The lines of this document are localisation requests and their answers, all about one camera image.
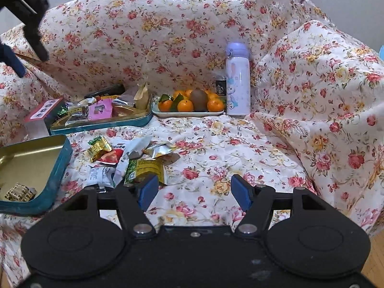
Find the red and white snack packet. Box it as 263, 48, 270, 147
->
96, 148, 125, 164

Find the white tray of fruit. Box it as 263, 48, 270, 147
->
157, 89, 226, 113

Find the gold wrapped candy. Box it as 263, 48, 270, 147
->
89, 143, 112, 163

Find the kraft paper snack packet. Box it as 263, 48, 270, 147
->
134, 82, 151, 110

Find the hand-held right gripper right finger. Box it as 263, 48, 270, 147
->
231, 174, 327, 237

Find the purple rabbit print bottle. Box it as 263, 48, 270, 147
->
225, 41, 252, 116

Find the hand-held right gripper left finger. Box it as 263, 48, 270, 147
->
61, 174, 159, 237

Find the white grey-print snack packet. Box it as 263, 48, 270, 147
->
87, 165, 118, 188

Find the long black snack packet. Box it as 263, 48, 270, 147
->
84, 84, 126, 99

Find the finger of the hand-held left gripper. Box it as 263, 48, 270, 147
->
24, 14, 50, 64
0, 44, 26, 79

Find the brown cream patterned packet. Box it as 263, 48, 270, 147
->
4, 183, 38, 202

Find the silver gold foil packet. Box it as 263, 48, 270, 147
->
143, 142, 181, 160

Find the black coffee can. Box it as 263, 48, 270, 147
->
215, 76, 229, 98

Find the kiwi fruit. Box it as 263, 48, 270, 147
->
191, 89, 209, 112

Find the white rectangular plate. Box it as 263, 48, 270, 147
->
152, 102, 226, 118

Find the grey brown snack packet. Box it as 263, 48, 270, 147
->
118, 88, 139, 107

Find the teal tin with gold inside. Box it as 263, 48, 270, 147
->
0, 134, 73, 216

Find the clear cake packet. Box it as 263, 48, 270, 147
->
64, 105, 91, 127

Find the red topped cardboard box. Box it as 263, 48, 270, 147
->
24, 97, 67, 139

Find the pink snack packet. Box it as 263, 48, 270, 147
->
87, 99, 113, 121

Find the floral covered cushion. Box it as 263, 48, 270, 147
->
251, 20, 384, 235

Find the teal tin full of packets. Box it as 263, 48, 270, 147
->
49, 91, 153, 135

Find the white foil snack packet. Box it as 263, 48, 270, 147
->
112, 135, 154, 188

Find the yellow green tea packet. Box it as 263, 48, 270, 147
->
124, 159, 166, 187

